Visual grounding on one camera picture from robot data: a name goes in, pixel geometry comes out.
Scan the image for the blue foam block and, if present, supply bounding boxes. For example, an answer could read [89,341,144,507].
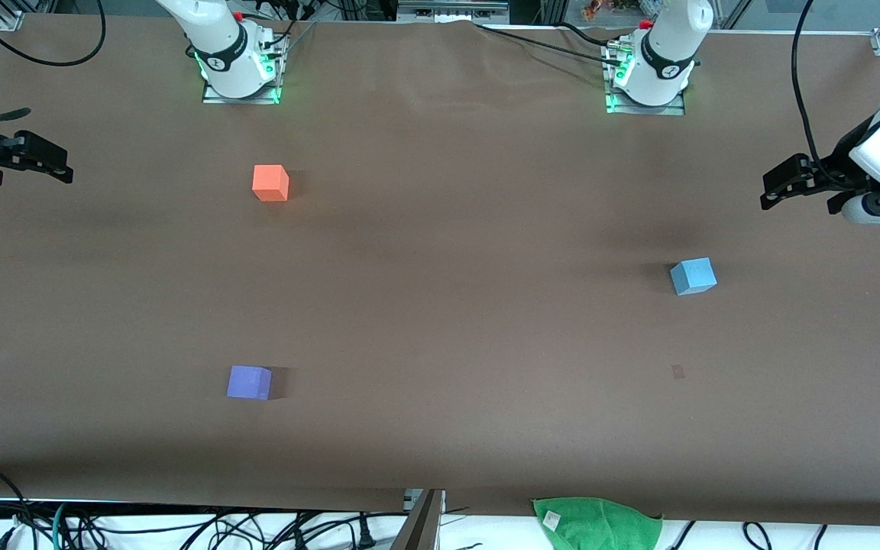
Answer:
[669,257,718,297]

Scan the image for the orange foam block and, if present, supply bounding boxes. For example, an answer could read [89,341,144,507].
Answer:
[252,164,290,203]

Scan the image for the purple foam block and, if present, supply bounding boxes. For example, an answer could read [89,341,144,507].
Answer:
[226,364,273,402]

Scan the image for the colourful toy pile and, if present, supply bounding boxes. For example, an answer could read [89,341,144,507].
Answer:
[581,0,668,21]

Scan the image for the green microfibre cloth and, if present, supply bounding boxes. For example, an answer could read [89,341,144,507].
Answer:
[532,497,665,550]

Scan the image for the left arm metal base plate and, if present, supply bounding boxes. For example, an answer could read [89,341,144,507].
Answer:
[603,40,688,117]

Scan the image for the black cable to arm base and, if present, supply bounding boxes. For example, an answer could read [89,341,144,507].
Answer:
[475,21,626,68]

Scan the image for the grey metal equipment rail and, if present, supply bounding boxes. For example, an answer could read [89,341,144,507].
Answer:
[397,0,510,24]

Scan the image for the tangled thin black cable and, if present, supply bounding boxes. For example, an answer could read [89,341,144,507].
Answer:
[66,507,412,550]

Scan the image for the grey metal post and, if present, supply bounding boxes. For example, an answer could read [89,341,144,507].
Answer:
[390,488,448,550]

